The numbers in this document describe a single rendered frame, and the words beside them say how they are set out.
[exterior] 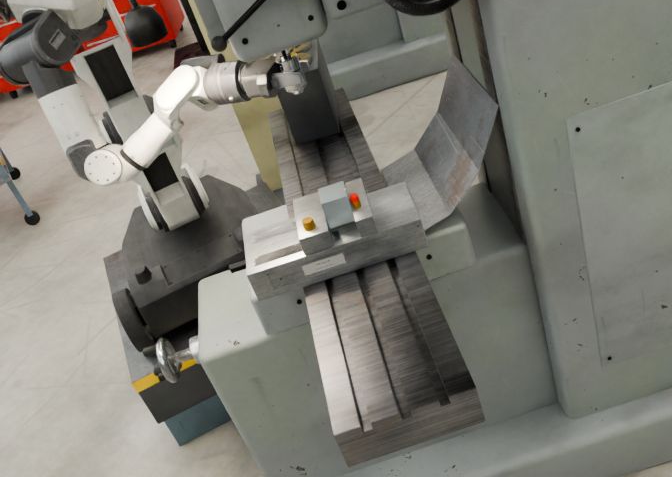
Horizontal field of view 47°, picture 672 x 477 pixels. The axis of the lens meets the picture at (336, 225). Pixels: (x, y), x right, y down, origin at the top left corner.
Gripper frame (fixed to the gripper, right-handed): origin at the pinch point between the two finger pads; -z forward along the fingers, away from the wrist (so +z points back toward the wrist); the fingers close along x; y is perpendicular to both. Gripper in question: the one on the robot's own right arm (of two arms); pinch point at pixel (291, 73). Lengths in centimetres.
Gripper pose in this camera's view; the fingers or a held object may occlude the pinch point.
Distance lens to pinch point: 161.7
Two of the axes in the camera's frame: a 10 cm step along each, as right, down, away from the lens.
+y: 2.8, 7.9, 5.5
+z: -9.3, 0.7, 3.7
